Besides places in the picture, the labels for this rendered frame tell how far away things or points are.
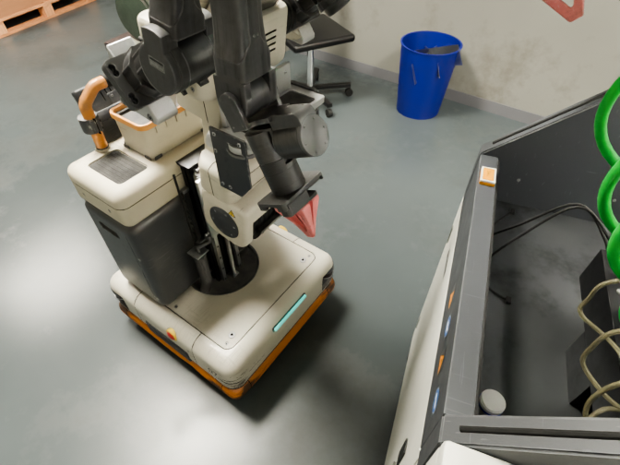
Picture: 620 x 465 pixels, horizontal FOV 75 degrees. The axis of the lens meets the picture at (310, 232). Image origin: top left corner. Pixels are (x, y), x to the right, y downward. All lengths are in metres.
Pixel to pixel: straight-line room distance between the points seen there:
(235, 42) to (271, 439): 1.30
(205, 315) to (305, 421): 0.51
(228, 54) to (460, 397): 0.55
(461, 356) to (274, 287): 0.97
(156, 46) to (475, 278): 0.61
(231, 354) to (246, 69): 1.01
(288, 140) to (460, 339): 0.39
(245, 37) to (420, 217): 1.78
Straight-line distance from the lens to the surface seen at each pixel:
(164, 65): 0.66
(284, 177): 0.63
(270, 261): 1.59
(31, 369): 1.98
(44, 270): 2.28
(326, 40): 2.81
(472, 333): 0.68
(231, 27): 0.56
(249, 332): 1.42
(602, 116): 0.64
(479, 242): 0.81
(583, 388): 0.80
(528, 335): 0.87
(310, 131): 0.56
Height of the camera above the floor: 1.50
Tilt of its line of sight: 46 degrees down
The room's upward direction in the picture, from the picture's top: straight up
